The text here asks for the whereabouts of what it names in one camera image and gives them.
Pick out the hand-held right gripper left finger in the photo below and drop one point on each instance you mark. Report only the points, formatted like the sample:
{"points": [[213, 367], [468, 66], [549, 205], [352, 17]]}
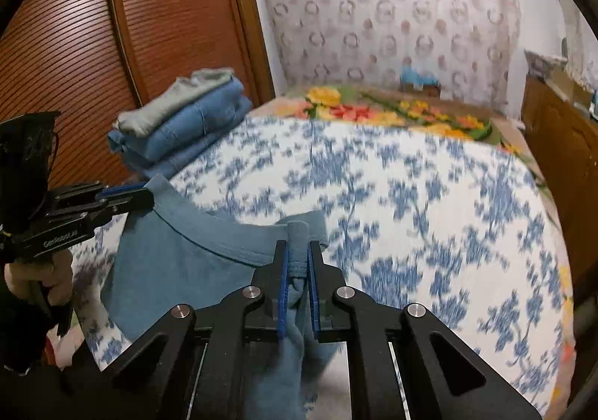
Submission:
{"points": [[282, 298]]}

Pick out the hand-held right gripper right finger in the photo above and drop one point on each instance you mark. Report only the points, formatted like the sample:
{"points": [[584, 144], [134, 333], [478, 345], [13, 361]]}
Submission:
{"points": [[314, 298]]}

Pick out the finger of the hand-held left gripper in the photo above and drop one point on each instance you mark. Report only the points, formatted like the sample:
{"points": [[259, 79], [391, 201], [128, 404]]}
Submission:
{"points": [[126, 205], [121, 189]]}

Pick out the person's left forearm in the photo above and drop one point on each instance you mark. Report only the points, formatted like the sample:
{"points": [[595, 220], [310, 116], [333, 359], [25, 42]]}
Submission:
{"points": [[18, 331]]}

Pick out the person's left hand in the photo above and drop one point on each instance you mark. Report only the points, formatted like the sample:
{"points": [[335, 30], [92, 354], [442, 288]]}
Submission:
{"points": [[58, 275]]}

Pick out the folded blue jeans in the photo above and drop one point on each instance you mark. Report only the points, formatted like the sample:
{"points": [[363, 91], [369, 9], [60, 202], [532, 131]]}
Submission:
{"points": [[196, 151]]}

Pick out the folded grey garment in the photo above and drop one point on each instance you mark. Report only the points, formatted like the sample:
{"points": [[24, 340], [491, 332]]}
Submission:
{"points": [[168, 107]]}

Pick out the stack of folded clothes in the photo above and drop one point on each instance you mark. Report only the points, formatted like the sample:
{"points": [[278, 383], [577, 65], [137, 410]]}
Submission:
{"points": [[196, 123]]}

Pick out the wooden louvred wardrobe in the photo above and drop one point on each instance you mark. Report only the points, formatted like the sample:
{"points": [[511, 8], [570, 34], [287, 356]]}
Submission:
{"points": [[70, 27]]}

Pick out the blue floral white bedsheet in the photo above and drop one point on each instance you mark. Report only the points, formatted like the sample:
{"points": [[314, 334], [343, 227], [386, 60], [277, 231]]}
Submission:
{"points": [[420, 196]]}

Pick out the person's dark clothing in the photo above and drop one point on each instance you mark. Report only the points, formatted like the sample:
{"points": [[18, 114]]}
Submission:
{"points": [[46, 392]]}

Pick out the small cardboard box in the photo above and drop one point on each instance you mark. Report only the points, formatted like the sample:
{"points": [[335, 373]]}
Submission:
{"points": [[423, 90]]}

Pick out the small light blue item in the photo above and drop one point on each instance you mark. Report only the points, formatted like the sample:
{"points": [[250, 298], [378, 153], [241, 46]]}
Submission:
{"points": [[416, 76]]}

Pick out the wooden cabinet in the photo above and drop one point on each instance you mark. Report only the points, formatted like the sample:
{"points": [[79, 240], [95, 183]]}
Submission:
{"points": [[556, 144]]}

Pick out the patterned box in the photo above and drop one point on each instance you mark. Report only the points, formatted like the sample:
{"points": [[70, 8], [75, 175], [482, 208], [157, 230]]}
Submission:
{"points": [[544, 65]]}

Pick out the open cardboard box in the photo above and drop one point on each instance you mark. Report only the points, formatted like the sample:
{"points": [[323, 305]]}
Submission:
{"points": [[572, 90]]}

